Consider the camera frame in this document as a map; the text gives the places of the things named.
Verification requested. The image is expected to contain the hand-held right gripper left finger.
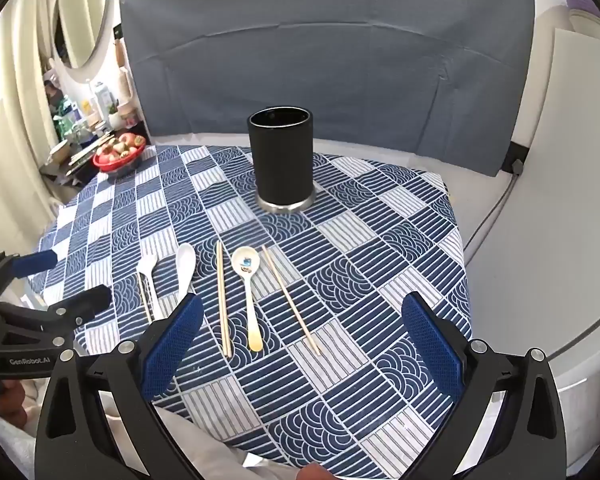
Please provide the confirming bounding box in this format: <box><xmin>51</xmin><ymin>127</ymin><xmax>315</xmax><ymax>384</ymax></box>
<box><xmin>34</xmin><ymin>292</ymin><xmax>204</xmax><ymax>480</ymax></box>

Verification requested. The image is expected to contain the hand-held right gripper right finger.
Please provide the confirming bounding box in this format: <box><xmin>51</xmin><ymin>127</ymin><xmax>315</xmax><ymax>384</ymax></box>
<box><xmin>401</xmin><ymin>291</ymin><xmax>567</xmax><ymax>480</ymax></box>

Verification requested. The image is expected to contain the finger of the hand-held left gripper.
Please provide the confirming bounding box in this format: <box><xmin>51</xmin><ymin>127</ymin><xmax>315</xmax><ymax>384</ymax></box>
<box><xmin>0</xmin><ymin>249</ymin><xmax>59</xmax><ymax>302</ymax></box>
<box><xmin>0</xmin><ymin>284</ymin><xmax>113</xmax><ymax>335</ymax></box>

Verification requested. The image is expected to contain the wooden chopstick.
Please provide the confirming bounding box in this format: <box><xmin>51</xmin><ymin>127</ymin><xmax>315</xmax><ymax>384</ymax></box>
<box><xmin>139</xmin><ymin>272</ymin><xmax>154</xmax><ymax>323</ymax></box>
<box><xmin>261</xmin><ymin>245</ymin><xmax>322</xmax><ymax>357</ymax></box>
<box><xmin>215</xmin><ymin>241</ymin><xmax>233</xmax><ymax>359</ymax></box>

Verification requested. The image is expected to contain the black cylindrical utensil holder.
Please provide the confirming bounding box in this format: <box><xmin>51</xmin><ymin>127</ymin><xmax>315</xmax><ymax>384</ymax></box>
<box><xmin>247</xmin><ymin>105</ymin><xmax>315</xmax><ymax>212</ymax></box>

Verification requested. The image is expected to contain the person's left hand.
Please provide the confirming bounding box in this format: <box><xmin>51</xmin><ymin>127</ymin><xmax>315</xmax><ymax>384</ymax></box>
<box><xmin>0</xmin><ymin>379</ymin><xmax>32</xmax><ymax>431</ymax></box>

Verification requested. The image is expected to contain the person's right hand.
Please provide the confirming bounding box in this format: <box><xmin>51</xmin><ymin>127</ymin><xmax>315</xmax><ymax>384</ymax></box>
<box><xmin>298</xmin><ymin>462</ymin><xmax>333</xmax><ymax>480</ymax></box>

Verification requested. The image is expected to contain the white plastic fork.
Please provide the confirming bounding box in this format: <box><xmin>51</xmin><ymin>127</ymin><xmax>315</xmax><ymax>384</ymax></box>
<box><xmin>137</xmin><ymin>253</ymin><xmax>167</xmax><ymax>322</ymax></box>

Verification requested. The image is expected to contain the white plastic spoon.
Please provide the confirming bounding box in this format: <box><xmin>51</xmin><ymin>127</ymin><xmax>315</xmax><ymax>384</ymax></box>
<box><xmin>172</xmin><ymin>242</ymin><xmax>197</xmax><ymax>311</ymax></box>

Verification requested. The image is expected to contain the blue white patterned tablecloth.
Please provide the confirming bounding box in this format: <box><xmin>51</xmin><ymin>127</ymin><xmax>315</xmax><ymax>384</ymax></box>
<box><xmin>39</xmin><ymin>144</ymin><xmax>473</xmax><ymax>480</ymax></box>

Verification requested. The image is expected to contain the bundle of wooden sticks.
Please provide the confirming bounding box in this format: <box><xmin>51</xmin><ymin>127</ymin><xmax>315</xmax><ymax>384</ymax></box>
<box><xmin>66</xmin><ymin>135</ymin><xmax>115</xmax><ymax>176</ymax></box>

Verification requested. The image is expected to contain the red fruit bowl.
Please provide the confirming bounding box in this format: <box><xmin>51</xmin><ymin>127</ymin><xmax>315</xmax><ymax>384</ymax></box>
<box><xmin>92</xmin><ymin>132</ymin><xmax>147</xmax><ymax>174</ymax></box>

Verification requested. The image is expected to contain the cream curtain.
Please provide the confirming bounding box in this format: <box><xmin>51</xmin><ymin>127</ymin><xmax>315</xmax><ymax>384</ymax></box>
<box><xmin>0</xmin><ymin>0</ymin><xmax>106</xmax><ymax>261</ymax></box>

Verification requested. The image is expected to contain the green glass bottle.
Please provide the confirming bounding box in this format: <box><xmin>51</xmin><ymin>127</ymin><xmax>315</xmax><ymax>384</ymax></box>
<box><xmin>55</xmin><ymin>104</ymin><xmax>79</xmax><ymax>142</ymax></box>

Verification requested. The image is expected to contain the white carton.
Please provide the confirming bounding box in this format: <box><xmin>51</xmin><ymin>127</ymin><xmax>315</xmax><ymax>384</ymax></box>
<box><xmin>92</xmin><ymin>81</ymin><xmax>112</xmax><ymax>121</ymax></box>

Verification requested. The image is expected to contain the grey backdrop cloth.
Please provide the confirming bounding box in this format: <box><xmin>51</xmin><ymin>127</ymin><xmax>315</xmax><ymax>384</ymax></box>
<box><xmin>118</xmin><ymin>0</ymin><xmax>536</xmax><ymax>177</ymax></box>

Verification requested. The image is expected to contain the printed spoon with gold handle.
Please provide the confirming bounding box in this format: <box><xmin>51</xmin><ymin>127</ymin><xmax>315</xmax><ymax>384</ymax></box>
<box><xmin>231</xmin><ymin>247</ymin><xmax>264</xmax><ymax>352</ymax></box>

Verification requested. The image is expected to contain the black cable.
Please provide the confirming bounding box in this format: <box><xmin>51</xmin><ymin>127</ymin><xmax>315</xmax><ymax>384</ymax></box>
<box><xmin>462</xmin><ymin>160</ymin><xmax>524</xmax><ymax>253</ymax></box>

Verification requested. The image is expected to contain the oval wall mirror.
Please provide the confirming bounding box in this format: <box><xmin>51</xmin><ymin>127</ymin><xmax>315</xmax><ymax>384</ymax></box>
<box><xmin>51</xmin><ymin>0</ymin><xmax>115</xmax><ymax>70</ymax></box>

